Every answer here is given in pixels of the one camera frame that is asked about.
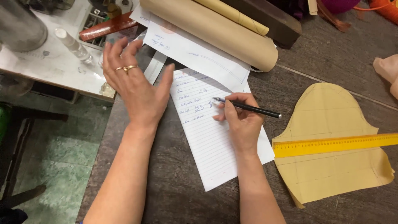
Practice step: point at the orange yarn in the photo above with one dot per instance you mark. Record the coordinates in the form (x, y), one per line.
(385, 9)

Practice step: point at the white pattern paper sheet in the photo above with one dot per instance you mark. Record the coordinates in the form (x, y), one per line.
(192, 49)

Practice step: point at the yellow ruler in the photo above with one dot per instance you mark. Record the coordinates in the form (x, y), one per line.
(335, 145)

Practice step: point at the red-brown wooden ruler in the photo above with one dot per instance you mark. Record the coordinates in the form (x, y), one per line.
(107, 27)

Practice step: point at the lined paper sheet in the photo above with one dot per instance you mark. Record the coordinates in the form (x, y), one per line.
(211, 130)

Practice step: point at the thin yellow paper roll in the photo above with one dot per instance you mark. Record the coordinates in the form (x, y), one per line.
(236, 14)

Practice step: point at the white side table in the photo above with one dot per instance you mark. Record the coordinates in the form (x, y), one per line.
(56, 59)

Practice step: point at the person's left hand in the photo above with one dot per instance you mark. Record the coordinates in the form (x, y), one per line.
(140, 93)

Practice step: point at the black pen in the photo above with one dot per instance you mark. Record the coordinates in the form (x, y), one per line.
(248, 108)

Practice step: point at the person's right hand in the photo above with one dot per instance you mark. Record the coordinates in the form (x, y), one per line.
(244, 124)

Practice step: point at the dark wooden block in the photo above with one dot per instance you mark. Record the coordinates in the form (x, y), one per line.
(267, 18)

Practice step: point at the clear plastic bottle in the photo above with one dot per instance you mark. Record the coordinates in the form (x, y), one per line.
(74, 45)

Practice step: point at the yellow paper pattern piece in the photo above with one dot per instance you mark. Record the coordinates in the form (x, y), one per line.
(329, 143)

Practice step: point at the dark wooden stool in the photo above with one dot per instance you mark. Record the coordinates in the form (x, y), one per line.
(18, 146)

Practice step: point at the large brown paper roll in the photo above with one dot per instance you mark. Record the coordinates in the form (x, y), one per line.
(211, 29)

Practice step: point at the magenta fabric bundle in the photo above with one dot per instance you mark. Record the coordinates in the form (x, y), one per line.
(339, 5)

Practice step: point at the tray of sewing tools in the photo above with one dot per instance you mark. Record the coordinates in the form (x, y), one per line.
(102, 15)

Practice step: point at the white paper strip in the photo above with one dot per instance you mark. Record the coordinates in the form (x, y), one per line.
(154, 67)

